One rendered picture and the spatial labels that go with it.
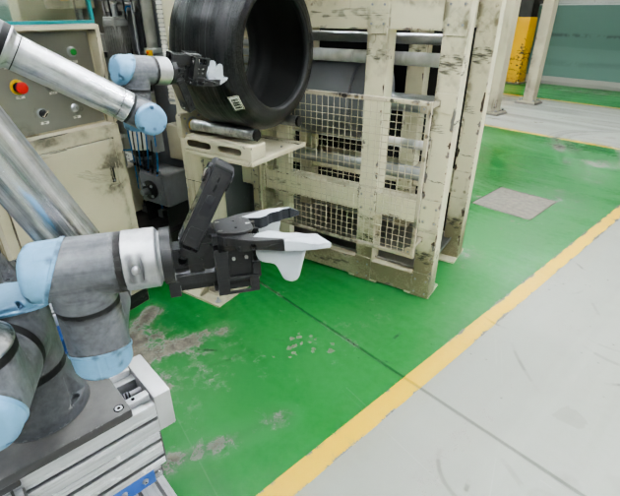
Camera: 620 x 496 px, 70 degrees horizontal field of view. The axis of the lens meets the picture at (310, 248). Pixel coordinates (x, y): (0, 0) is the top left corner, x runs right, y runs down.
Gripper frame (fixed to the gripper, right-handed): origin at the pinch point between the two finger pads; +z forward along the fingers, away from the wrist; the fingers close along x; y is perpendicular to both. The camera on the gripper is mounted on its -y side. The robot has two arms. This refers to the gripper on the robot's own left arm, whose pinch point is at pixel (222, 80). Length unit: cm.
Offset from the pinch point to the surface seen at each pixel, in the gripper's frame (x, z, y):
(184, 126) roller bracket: 34.8, 12.4, -28.8
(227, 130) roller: 14.5, 17.5, -23.0
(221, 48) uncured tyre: 8.9, 5.1, 7.5
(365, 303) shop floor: -38, 78, -98
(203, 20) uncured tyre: 17.3, 3.0, 13.8
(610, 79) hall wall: 47, 934, 8
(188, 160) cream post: 43, 22, -49
